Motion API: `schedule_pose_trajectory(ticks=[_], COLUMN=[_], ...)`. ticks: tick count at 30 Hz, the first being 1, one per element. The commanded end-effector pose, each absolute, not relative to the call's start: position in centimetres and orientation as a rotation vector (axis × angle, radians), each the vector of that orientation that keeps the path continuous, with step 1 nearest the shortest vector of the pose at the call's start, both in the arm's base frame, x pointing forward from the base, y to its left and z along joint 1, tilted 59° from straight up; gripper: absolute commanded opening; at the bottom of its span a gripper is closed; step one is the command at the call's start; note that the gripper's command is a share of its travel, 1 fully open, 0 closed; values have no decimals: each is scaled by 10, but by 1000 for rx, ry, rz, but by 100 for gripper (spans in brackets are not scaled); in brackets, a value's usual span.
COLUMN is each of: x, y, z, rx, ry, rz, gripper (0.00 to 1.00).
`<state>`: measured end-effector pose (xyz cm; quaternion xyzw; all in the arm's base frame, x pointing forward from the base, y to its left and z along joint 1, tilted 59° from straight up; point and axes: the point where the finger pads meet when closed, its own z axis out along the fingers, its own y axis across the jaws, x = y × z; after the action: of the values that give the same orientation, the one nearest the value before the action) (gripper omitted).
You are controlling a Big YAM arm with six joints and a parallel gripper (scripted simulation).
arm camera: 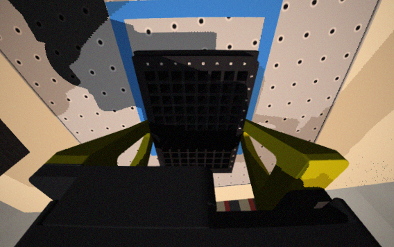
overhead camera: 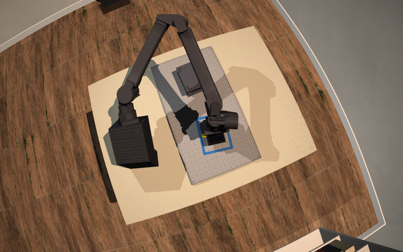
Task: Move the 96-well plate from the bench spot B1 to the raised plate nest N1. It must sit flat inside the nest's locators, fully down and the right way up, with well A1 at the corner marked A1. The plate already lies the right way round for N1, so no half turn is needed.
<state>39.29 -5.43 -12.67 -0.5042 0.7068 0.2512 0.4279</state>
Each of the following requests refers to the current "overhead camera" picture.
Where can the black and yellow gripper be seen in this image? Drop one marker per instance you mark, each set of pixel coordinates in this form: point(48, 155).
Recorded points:
point(207, 130)

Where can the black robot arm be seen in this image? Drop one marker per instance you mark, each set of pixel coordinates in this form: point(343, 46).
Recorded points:
point(130, 90)

